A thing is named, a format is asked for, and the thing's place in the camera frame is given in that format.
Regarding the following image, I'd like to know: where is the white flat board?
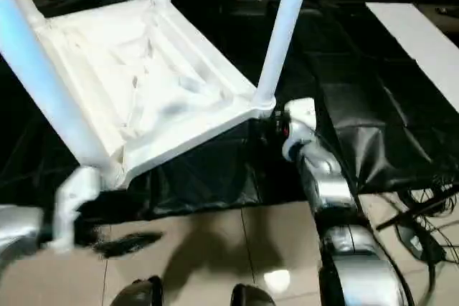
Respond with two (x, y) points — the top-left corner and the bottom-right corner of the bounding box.
(364, 1), (459, 112)

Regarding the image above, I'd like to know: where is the dark left robot foot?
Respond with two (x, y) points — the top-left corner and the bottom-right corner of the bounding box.
(110, 276), (164, 306)

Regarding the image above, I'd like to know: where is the white plastic table top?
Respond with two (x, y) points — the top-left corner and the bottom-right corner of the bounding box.
(32, 0), (277, 191)

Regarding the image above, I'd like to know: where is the black work mat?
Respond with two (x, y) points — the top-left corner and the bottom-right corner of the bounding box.
(0, 0), (459, 224)

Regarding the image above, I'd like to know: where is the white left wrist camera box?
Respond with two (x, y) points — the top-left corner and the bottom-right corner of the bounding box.
(52, 166), (103, 254)

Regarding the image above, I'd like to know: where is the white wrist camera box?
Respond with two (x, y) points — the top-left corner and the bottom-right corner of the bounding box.
(52, 166), (103, 254)
(282, 98), (317, 163)

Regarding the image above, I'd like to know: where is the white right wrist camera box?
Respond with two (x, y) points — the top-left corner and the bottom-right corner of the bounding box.
(282, 98), (317, 163)

